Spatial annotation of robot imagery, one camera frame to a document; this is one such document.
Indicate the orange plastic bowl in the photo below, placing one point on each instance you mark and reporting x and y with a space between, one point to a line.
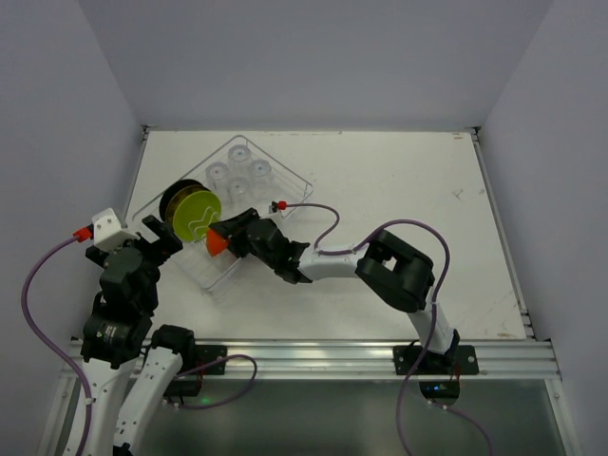
215 243

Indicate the clear glass cup front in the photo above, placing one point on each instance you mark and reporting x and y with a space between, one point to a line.
240 195

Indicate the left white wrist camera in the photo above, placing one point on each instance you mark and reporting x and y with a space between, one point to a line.
109 230

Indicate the clear glass cup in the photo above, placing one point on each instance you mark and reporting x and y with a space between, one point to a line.
239 159
217 176
261 176
240 195

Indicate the clear glass cup left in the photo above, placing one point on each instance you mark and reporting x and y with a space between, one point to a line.
217 176

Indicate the lime green plate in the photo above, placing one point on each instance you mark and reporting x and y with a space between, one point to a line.
194 214

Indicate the black plate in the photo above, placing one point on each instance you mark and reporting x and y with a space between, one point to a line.
171 191

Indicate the aluminium mounting rail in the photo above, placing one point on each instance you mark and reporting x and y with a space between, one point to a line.
379 359

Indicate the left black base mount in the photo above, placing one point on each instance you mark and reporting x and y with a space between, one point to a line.
191 386

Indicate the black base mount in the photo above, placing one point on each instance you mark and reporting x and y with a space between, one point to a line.
427 363
191 386

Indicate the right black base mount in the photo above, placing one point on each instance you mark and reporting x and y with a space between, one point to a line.
427 363

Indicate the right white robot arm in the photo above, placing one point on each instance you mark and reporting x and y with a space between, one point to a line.
398 273

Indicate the clear glass cup back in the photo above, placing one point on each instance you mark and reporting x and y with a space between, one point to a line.
239 159

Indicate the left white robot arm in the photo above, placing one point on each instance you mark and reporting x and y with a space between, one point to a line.
126 366

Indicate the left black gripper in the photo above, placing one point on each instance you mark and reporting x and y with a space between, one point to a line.
155 238

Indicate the clear glass cup right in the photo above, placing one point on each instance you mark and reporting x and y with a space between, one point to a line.
261 176

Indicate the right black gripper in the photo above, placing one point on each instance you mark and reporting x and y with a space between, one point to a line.
242 236

